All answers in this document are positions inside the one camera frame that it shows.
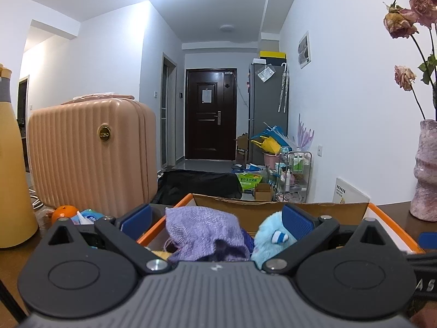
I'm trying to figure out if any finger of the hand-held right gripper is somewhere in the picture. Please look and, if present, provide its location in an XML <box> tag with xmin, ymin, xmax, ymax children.
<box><xmin>406</xmin><ymin>252</ymin><xmax>437</xmax><ymax>270</ymax></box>
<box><xmin>418</xmin><ymin>232</ymin><xmax>437</xmax><ymax>250</ymax></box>

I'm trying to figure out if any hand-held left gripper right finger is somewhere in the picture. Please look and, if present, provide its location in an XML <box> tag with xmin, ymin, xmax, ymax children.
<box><xmin>262</xmin><ymin>204</ymin><xmax>398</xmax><ymax>275</ymax></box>

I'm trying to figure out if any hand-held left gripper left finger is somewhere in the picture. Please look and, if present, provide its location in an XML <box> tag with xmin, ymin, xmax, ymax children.
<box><xmin>38</xmin><ymin>203</ymin><xmax>171</xmax><ymax>276</ymax></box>

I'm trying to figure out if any orange cardboard box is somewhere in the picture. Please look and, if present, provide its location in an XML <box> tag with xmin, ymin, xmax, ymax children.
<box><xmin>136</xmin><ymin>193</ymin><xmax>426</xmax><ymax>257</ymax></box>

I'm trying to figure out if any light blue plush toy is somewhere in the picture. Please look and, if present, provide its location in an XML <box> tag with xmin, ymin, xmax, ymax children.
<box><xmin>250</xmin><ymin>211</ymin><xmax>298</xmax><ymax>269</ymax></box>

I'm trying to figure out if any purple knit cloth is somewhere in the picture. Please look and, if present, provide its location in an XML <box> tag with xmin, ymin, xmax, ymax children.
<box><xmin>165</xmin><ymin>206</ymin><xmax>252</xmax><ymax>264</ymax></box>

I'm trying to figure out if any blue soft tissue pack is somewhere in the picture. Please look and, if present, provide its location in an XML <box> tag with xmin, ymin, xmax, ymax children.
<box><xmin>73</xmin><ymin>208</ymin><xmax>107</xmax><ymax>227</ymax></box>

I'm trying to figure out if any person's right hand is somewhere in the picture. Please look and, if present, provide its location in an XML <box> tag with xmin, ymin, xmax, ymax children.
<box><xmin>412</xmin><ymin>306</ymin><xmax>437</xmax><ymax>328</ymax></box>

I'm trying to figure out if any small brown cardboard box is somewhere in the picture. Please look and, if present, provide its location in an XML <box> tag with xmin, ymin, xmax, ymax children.
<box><xmin>254</xmin><ymin>183</ymin><xmax>274</xmax><ymax>202</ymax></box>

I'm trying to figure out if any metal trolley rack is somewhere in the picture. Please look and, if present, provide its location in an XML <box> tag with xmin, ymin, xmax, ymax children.
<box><xmin>275</xmin><ymin>150</ymin><xmax>312</xmax><ymax>203</ymax></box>

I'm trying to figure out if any white flat board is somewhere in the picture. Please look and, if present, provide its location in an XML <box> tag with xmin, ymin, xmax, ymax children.
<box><xmin>332</xmin><ymin>177</ymin><xmax>371</xmax><ymax>206</ymax></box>

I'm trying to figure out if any green printed bag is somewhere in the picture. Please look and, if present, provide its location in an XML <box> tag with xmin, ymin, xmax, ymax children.
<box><xmin>238</xmin><ymin>173</ymin><xmax>263</xmax><ymax>194</ymax></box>

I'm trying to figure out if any pink textured vase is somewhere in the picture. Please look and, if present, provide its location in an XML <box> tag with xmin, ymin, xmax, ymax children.
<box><xmin>409</xmin><ymin>119</ymin><xmax>437</xmax><ymax>222</ymax></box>

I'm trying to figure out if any black luggage bag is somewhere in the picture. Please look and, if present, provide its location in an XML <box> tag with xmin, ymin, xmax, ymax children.
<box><xmin>150</xmin><ymin>169</ymin><xmax>244</xmax><ymax>206</ymax></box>

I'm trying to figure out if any orange tangerine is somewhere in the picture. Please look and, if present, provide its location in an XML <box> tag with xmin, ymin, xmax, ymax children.
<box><xmin>51</xmin><ymin>204</ymin><xmax>79</xmax><ymax>225</ymax></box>

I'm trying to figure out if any pink ribbed suitcase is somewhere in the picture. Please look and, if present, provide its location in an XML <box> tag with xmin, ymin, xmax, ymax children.
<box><xmin>27</xmin><ymin>92</ymin><xmax>158</xmax><ymax>218</ymax></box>

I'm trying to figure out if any pile of blue yellow bags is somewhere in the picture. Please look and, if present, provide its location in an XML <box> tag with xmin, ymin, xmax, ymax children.
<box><xmin>250</xmin><ymin>122</ymin><xmax>291</xmax><ymax>155</ymax></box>

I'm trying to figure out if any open brown cardboard box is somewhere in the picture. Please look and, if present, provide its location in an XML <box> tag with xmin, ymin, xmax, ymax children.
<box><xmin>236</xmin><ymin>133</ymin><xmax>250</xmax><ymax>162</ymax></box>

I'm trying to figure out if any grey interior door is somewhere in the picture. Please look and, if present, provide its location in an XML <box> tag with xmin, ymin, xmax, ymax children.
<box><xmin>161</xmin><ymin>52</ymin><xmax>179</xmax><ymax>170</ymax></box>

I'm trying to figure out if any grey refrigerator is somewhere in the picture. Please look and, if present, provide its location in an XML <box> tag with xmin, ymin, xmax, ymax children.
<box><xmin>248</xmin><ymin>62</ymin><xmax>290</xmax><ymax>165</ymax></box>

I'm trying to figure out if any dark brown entrance door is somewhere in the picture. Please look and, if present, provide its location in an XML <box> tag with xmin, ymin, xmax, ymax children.
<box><xmin>185</xmin><ymin>68</ymin><xmax>238</xmax><ymax>161</ymax></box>

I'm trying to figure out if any yellow thermos jug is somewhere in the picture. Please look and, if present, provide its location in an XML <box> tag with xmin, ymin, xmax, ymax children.
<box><xmin>0</xmin><ymin>63</ymin><xmax>39</xmax><ymax>249</ymax></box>

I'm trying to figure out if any white folded umbrella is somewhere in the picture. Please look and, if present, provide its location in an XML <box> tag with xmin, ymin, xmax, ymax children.
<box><xmin>278</xmin><ymin>63</ymin><xmax>291</xmax><ymax>114</ymax></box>

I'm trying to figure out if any clear bag with paper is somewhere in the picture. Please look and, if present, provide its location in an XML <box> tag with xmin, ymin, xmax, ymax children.
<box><xmin>256</xmin><ymin>65</ymin><xmax>276</xmax><ymax>83</ymax></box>

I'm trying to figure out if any dried pink roses bouquet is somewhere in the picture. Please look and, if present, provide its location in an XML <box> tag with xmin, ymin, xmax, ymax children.
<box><xmin>383</xmin><ymin>0</ymin><xmax>437</xmax><ymax>121</ymax></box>

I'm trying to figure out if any purple wall decoration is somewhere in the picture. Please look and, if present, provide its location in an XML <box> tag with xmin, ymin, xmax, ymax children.
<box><xmin>297</xmin><ymin>113</ymin><xmax>315</xmax><ymax>153</ymax></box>

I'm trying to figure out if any white cable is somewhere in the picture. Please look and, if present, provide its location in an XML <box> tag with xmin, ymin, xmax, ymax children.
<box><xmin>29</xmin><ymin>188</ymin><xmax>44</xmax><ymax>210</ymax></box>

